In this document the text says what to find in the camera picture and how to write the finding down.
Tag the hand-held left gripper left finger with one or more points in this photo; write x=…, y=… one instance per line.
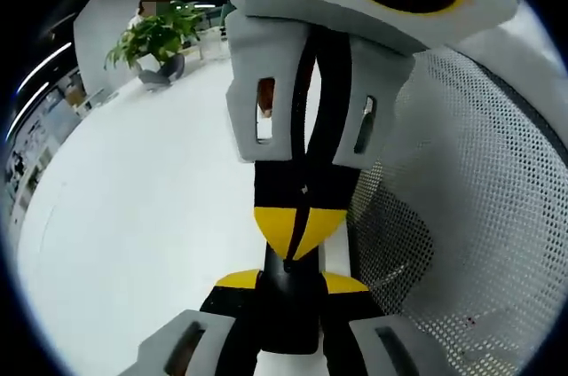
x=208, y=331

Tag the black remote control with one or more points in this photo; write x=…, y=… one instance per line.
x=293, y=305

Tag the potted green plant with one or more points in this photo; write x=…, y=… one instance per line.
x=151, y=36

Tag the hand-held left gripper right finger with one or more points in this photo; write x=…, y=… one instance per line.
x=368, y=340

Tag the white ceiling light strip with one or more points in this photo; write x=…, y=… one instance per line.
x=26, y=110
x=44, y=65

